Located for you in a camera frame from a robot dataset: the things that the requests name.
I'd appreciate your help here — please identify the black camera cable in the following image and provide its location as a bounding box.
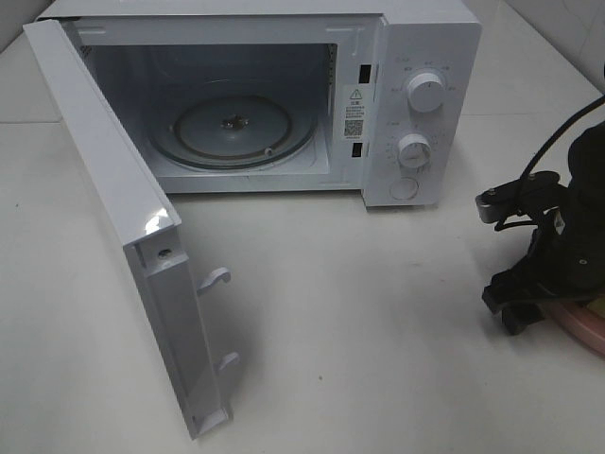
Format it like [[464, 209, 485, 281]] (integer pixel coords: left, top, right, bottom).
[[491, 92, 605, 233]]

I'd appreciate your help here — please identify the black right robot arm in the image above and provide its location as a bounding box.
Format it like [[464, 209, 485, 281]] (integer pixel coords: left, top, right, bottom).
[[475, 97, 604, 335]]

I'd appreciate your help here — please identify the upper white power knob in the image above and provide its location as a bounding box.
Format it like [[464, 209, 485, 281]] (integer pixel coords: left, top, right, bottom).
[[406, 69, 446, 114]]

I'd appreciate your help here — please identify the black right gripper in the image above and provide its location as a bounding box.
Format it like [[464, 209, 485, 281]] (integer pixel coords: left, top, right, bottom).
[[481, 209, 604, 335]]

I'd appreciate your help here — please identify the lower white timer knob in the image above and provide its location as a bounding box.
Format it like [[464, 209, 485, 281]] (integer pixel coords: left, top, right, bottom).
[[397, 133, 431, 169]]

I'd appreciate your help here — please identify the white microwave door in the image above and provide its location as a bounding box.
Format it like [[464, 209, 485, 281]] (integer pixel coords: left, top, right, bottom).
[[24, 20, 239, 439]]

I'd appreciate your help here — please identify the pink round plate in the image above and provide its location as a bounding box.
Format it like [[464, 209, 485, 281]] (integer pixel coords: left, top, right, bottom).
[[549, 303, 604, 357]]

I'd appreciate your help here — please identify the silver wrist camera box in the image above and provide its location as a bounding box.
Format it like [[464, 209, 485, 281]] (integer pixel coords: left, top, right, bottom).
[[475, 171, 565, 224]]

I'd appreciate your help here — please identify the round white door button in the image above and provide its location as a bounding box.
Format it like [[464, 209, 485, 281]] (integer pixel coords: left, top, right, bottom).
[[389, 177, 419, 201]]

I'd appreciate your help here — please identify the white microwave oven body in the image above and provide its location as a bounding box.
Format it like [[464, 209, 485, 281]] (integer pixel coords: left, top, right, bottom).
[[33, 1, 481, 207]]

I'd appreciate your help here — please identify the glass microwave turntable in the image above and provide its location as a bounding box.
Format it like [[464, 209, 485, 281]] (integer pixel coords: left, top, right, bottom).
[[150, 95, 318, 170]]

